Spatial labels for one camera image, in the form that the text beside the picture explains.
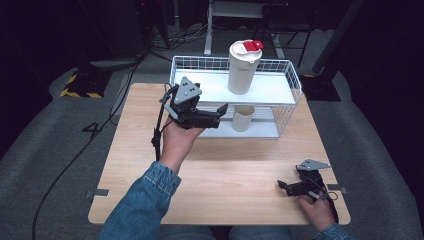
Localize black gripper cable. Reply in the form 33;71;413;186
150;83;180;163
308;179;340;225

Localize black yellow striped base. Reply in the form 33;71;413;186
59;68;113;100

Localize grey tape tab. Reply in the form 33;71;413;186
85;188;110;199
327;183;348;195

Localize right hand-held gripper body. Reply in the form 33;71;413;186
283;158;332;202

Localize person's left hand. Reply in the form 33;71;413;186
160;116;205;175

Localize black stand with base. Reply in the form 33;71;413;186
299;0;366;103

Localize white desk frame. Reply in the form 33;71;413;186
203;0;288;60

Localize bundle of floor cables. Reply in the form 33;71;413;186
148;19;209;54

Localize small cream cup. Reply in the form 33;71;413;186
231;105;256;133

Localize white wire rack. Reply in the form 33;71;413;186
169;55;304;140

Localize person's left leg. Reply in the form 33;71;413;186
156;225;215;240

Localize tall white tumbler red lid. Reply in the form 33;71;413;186
227;39;265;96

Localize person's right leg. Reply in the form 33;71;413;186
228;225;303;240

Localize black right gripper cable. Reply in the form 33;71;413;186
308;179;340;225

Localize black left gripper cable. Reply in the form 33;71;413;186
150;83;180;163

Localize person's leg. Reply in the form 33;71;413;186
156;225;215;240
228;225;303;240

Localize person's right hand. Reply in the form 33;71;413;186
297;191;336;232

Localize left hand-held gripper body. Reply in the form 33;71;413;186
159;75;222;131

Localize long black floor cable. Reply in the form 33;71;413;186
30;49;149;240

